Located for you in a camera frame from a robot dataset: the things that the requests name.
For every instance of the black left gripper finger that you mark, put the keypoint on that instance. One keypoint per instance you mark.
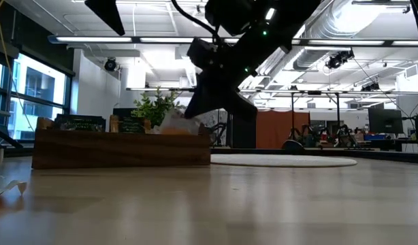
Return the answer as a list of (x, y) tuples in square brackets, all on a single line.
[(107, 15)]

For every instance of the dark screen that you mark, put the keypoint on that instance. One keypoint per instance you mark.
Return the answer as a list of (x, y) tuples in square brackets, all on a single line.
[(122, 112)]

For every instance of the green plant in white pot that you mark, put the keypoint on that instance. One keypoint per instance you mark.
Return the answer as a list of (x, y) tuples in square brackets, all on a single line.
[(154, 109)]

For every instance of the black computer monitor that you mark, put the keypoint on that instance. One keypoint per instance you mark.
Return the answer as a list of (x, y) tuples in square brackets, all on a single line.
[(385, 120)]

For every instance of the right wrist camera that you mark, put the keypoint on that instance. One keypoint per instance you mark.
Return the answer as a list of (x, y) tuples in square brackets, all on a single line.
[(229, 17)]

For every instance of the background robot station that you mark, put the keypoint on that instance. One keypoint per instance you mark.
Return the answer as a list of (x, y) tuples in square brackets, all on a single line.
[(343, 134)]

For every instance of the black curtain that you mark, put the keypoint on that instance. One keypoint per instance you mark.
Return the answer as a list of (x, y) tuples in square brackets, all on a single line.
[(243, 134)]

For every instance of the black ceiling camera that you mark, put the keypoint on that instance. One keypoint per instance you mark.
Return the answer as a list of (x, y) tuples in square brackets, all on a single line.
[(110, 64), (336, 60)]

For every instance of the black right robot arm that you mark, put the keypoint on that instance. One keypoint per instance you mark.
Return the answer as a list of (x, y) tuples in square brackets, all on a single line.
[(284, 24)]

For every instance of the black metal table frame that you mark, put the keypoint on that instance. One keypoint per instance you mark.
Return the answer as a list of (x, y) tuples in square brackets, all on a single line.
[(331, 151)]

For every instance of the black monitor stand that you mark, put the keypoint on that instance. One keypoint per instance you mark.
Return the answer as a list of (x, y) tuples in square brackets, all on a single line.
[(415, 129)]

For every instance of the black frame clamp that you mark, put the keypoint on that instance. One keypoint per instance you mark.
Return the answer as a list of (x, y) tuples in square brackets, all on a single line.
[(293, 144)]

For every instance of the white curled paper strip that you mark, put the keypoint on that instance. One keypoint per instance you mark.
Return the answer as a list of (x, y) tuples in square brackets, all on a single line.
[(4, 190)]

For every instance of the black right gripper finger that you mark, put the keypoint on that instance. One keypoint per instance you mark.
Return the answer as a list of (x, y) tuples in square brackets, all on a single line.
[(244, 105), (205, 102)]

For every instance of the blue bin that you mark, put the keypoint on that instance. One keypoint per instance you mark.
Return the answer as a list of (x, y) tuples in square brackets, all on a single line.
[(375, 136)]

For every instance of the wooden tea organizer box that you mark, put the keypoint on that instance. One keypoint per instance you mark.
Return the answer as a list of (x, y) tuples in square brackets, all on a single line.
[(120, 153)]

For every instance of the large window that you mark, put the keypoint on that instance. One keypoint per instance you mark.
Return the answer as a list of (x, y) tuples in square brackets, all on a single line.
[(35, 85)]

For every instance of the overhead light bar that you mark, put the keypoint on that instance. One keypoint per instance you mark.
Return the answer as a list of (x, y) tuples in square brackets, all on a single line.
[(93, 39)]

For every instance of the orange curtain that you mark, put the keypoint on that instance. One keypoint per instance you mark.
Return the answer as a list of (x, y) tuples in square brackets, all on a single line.
[(284, 129)]

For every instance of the white orange tea packet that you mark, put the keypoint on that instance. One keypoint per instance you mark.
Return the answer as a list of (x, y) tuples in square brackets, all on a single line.
[(176, 122)]

